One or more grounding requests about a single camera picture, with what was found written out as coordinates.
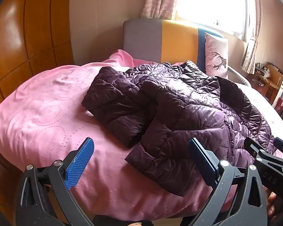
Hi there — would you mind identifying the white curved bed rail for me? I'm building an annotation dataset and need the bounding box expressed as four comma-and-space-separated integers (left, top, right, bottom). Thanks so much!
228, 66, 251, 87

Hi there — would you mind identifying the pink deer print pillow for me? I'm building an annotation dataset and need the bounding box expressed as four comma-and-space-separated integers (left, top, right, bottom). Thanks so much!
204, 32, 229, 78

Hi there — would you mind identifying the cluttered wooden desk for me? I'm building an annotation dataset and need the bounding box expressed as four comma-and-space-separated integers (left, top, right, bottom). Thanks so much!
251, 61, 283, 113

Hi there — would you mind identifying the person's right hand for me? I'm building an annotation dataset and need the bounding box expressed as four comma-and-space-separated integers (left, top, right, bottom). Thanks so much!
267, 191, 277, 217

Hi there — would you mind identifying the wooden wardrobe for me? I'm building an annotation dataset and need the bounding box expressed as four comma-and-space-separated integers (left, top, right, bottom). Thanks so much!
0, 0, 75, 104

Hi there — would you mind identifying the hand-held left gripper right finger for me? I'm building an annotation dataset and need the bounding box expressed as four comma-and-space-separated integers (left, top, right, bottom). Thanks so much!
188, 138, 268, 226

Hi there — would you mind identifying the pink blanket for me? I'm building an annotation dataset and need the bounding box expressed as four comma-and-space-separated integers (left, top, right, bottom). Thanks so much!
0, 49, 283, 222

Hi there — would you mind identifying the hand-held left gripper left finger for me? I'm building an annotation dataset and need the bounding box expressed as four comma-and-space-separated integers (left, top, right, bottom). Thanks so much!
15, 137, 96, 226

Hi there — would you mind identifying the grey orange blue headboard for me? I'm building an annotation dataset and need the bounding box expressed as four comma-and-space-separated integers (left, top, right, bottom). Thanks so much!
123, 19, 227, 70

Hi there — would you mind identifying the purple puffer jacket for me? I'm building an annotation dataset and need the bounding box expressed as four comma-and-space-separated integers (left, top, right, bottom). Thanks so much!
81, 61, 277, 197

